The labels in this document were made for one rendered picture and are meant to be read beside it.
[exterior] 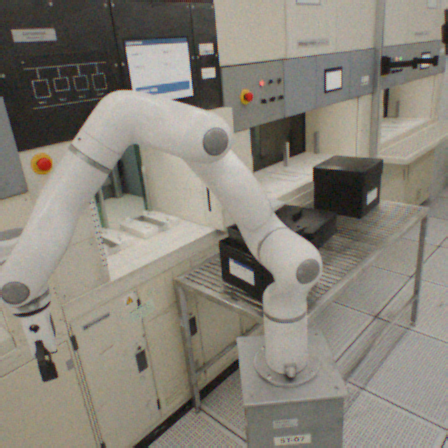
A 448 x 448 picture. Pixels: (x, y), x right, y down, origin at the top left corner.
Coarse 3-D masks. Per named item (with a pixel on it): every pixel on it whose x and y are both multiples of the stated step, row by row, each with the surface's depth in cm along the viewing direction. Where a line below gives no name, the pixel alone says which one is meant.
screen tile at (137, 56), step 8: (152, 48) 145; (136, 56) 141; (144, 56) 143; (152, 56) 145; (152, 64) 146; (136, 72) 142; (144, 72) 144; (152, 72) 147; (160, 72) 149; (136, 80) 142; (144, 80) 145; (152, 80) 147; (160, 80) 150
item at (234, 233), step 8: (272, 200) 155; (280, 200) 154; (272, 208) 148; (232, 224) 162; (232, 232) 158; (240, 232) 154; (296, 232) 152; (232, 240) 159; (240, 240) 155; (240, 248) 157; (248, 248) 153
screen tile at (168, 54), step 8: (160, 48) 147; (168, 48) 150; (176, 48) 152; (184, 48) 155; (168, 56) 150; (176, 56) 153; (184, 56) 156; (184, 64) 156; (168, 72) 152; (176, 72) 154; (184, 72) 157
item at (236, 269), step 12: (228, 240) 165; (312, 240) 155; (228, 252) 158; (240, 252) 151; (228, 264) 160; (240, 264) 154; (252, 264) 148; (228, 276) 163; (240, 276) 156; (252, 276) 150; (264, 276) 144; (240, 288) 159; (252, 288) 152; (264, 288) 147
